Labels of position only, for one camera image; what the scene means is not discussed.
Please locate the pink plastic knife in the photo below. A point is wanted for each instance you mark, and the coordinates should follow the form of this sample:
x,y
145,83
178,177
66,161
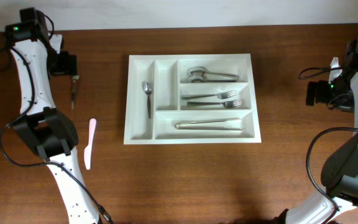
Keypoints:
x,y
88,149

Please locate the metal tongs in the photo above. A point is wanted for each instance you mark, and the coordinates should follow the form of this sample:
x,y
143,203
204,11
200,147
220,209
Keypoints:
x,y
211,124

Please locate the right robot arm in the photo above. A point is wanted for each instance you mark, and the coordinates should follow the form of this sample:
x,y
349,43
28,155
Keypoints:
x,y
338,190

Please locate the metal fork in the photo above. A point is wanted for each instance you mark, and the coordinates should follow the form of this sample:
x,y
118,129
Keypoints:
x,y
224,104
220,95

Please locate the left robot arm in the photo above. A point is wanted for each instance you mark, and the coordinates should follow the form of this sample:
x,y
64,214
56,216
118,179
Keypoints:
x,y
46,131

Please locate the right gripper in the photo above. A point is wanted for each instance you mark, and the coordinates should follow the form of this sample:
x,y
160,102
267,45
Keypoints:
x,y
321,95

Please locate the small metal spoon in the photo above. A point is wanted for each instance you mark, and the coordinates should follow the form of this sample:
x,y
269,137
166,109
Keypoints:
x,y
147,88
74,87

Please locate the white plastic cutlery tray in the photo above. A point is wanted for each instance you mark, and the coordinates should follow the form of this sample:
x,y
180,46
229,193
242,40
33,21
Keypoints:
x,y
167,76

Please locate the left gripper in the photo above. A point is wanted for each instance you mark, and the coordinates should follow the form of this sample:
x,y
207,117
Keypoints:
x,y
69,64

